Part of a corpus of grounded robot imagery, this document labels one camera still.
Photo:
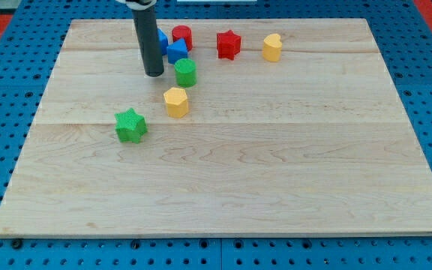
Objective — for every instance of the blue cube block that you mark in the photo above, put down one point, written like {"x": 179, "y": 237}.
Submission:
{"x": 163, "y": 40}

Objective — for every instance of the yellow hexagon block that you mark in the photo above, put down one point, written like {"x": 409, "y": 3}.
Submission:
{"x": 176, "y": 101}

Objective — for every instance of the green cylinder block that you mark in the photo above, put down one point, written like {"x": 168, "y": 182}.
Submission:
{"x": 185, "y": 72}

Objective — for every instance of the light wooden board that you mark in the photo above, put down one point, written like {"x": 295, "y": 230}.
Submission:
{"x": 317, "y": 144}

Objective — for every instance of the green star block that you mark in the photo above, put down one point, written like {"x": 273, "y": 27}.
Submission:
{"x": 130, "y": 126}

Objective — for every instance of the red star block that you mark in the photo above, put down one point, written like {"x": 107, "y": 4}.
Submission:
{"x": 228, "y": 45}

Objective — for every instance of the blue triangular prism block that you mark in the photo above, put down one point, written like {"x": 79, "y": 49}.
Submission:
{"x": 177, "y": 50}

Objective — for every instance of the yellow heart block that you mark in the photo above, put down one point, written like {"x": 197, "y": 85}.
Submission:
{"x": 272, "y": 47}

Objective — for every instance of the red cylinder block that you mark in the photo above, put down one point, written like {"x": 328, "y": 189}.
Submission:
{"x": 183, "y": 32}

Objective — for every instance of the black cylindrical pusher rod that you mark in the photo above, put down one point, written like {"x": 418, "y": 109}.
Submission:
{"x": 147, "y": 35}

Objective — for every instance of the white collar on rod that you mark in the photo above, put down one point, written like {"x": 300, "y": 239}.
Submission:
{"x": 138, "y": 4}

